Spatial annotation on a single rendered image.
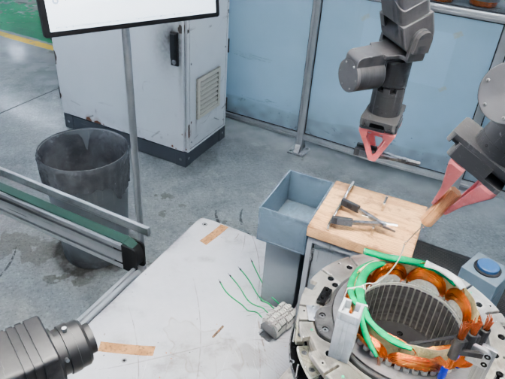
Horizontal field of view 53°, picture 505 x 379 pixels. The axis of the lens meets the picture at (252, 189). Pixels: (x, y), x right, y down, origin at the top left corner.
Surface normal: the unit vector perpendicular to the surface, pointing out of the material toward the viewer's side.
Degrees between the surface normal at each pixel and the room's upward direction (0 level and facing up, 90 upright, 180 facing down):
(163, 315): 0
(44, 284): 0
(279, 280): 90
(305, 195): 90
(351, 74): 90
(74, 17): 83
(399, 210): 0
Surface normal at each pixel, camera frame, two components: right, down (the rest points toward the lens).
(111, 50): -0.47, 0.47
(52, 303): 0.07, -0.83
